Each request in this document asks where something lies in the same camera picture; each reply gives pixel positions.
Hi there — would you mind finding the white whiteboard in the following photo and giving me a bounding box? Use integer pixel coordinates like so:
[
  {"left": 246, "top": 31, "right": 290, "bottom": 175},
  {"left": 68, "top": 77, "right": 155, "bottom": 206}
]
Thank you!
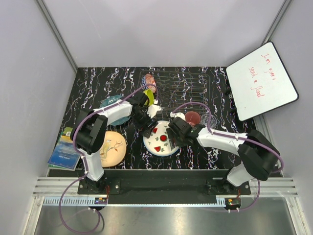
[{"left": 226, "top": 42, "right": 299, "bottom": 121}]

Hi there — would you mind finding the white watermelon plate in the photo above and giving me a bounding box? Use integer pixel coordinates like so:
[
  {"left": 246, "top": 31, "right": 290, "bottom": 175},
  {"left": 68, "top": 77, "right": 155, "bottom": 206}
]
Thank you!
[{"left": 143, "top": 120, "right": 179, "bottom": 157}]

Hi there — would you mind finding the pink mug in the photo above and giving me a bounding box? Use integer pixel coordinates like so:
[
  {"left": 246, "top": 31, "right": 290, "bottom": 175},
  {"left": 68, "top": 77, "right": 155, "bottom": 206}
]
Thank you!
[{"left": 185, "top": 111, "right": 201, "bottom": 127}]

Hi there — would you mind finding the clear glass cup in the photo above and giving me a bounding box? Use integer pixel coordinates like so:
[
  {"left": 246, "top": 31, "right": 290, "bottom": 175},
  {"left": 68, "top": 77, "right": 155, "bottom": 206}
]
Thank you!
[{"left": 200, "top": 114, "right": 218, "bottom": 129}]

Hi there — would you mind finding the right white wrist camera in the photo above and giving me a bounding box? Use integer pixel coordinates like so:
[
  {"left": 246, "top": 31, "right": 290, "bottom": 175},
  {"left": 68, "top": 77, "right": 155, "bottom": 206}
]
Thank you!
[{"left": 170, "top": 112, "right": 186, "bottom": 121}]

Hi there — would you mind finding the yellow-green bowl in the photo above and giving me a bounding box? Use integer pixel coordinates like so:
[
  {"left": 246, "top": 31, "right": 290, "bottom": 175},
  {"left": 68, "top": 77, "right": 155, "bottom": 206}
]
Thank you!
[{"left": 143, "top": 89, "right": 155, "bottom": 106}]

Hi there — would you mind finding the landscape cover book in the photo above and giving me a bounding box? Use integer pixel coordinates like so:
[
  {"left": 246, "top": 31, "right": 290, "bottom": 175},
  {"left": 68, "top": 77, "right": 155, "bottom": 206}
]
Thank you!
[{"left": 47, "top": 127, "right": 80, "bottom": 171}]

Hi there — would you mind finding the aluminium slotted rail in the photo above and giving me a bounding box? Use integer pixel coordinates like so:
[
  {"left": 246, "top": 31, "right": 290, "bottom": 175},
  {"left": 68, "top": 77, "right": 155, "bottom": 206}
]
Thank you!
[{"left": 33, "top": 177, "right": 298, "bottom": 207}]

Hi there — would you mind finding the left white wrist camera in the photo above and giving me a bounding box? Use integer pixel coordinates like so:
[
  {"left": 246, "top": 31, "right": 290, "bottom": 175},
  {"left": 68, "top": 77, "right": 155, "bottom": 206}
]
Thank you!
[{"left": 147, "top": 99, "right": 163, "bottom": 118}]

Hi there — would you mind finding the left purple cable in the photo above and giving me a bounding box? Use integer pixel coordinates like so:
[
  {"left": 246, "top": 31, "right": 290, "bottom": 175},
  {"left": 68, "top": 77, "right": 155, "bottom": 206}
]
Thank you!
[{"left": 58, "top": 84, "right": 158, "bottom": 233}]

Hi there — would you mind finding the peach bird plate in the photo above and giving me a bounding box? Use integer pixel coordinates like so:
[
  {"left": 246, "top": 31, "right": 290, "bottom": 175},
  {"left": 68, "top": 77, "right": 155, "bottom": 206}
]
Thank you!
[{"left": 100, "top": 131, "right": 127, "bottom": 168}]

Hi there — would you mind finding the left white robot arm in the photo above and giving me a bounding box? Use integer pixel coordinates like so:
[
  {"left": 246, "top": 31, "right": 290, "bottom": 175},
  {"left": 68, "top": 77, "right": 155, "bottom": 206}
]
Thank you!
[{"left": 70, "top": 92, "right": 162, "bottom": 194}]

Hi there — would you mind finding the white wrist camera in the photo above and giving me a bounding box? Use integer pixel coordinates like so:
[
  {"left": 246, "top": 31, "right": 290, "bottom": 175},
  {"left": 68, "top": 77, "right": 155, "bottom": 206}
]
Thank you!
[
  {"left": 147, "top": 99, "right": 163, "bottom": 118},
  {"left": 170, "top": 112, "right": 186, "bottom": 121}
]

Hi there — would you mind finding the wire dish rack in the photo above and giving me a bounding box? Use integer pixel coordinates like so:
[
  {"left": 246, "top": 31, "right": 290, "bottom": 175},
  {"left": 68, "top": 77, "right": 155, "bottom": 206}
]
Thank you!
[{"left": 138, "top": 70, "right": 211, "bottom": 119}]

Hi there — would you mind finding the teal scalloped plate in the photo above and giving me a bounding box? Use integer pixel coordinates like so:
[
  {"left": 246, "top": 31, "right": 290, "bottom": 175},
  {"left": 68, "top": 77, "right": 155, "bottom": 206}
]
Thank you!
[{"left": 99, "top": 95, "right": 130, "bottom": 126}]

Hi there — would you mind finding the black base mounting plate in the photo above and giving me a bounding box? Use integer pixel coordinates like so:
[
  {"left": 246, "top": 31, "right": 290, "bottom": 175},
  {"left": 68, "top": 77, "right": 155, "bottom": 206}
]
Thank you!
[{"left": 78, "top": 169, "right": 251, "bottom": 195}]

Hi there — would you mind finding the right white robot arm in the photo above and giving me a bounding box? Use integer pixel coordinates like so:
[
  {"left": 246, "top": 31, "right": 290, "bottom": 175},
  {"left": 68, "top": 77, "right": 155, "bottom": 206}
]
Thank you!
[{"left": 166, "top": 117, "right": 283, "bottom": 194}]

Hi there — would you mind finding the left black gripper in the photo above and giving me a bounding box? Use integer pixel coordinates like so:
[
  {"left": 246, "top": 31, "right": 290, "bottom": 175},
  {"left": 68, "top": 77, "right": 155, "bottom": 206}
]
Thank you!
[{"left": 131, "top": 107, "right": 158, "bottom": 138}]

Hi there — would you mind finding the red patterned bowl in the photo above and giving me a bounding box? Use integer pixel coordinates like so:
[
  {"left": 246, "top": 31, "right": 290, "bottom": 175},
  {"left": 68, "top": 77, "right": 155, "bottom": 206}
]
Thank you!
[{"left": 144, "top": 73, "right": 156, "bottom": 94}]

